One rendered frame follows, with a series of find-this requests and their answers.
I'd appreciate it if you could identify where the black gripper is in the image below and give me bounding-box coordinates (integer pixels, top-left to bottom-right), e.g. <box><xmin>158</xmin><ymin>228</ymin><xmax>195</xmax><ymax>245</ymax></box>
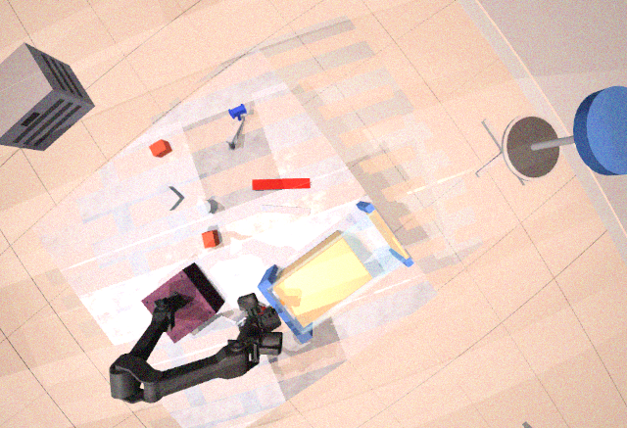
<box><xmin>236</xmin><ymin>293</ymin><xmax>263</xmax><ymax>336</ymax></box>

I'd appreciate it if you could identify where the grey cylinder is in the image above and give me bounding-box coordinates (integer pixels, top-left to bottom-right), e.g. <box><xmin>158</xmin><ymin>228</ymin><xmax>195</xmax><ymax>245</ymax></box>
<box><xmin>197</xmin><ymin>200</ymin><xmax>218</xmax><ymax>214</ymax></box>

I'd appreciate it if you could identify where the red flat bar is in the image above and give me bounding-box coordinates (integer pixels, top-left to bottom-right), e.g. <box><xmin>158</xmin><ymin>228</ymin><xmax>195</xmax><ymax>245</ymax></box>
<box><xmin>252</xmin><ymin>178</ymin><xmax>310</xmax><ymax>190</ymax></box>

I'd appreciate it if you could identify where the white flat bar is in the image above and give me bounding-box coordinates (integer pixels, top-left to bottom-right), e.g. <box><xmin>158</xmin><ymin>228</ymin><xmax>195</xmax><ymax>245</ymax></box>
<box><xmin>261</xmin><ymin>205</ymin><xmax>310</xmax><ymax>214</ymax></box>

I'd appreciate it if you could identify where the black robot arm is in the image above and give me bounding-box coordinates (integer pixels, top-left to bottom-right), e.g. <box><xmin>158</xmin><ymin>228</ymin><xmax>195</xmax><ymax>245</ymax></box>
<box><xmin>109</xmin><ymin>292</ymin><xmax>282</xmax><ymax>404</ymax></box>

